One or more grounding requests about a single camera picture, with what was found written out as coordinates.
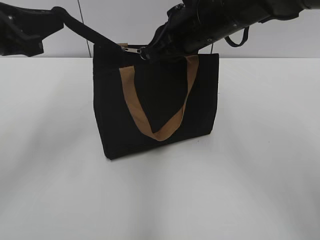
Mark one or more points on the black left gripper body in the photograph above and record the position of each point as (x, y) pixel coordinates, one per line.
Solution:
(169, 39)

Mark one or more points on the black curved right gripper finger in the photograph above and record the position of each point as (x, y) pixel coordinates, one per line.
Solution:
(81, 29)

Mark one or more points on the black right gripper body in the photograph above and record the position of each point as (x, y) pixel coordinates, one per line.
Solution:
(23, 30)

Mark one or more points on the silver zipper pull with ring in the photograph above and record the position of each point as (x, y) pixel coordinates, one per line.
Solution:
(140, 51)

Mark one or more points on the black canvas tote bag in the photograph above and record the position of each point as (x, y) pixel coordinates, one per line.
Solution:
(118, 132)

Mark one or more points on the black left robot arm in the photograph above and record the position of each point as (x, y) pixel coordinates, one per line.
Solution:
(230, 19)

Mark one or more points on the tan rear bag handle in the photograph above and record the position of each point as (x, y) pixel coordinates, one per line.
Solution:
(123, 45)

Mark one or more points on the tan bag handle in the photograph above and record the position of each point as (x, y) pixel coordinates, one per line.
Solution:
(156, 94)
(123, 45)

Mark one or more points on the tan front bag handle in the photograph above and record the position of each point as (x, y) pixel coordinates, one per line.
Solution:
(156, 94)

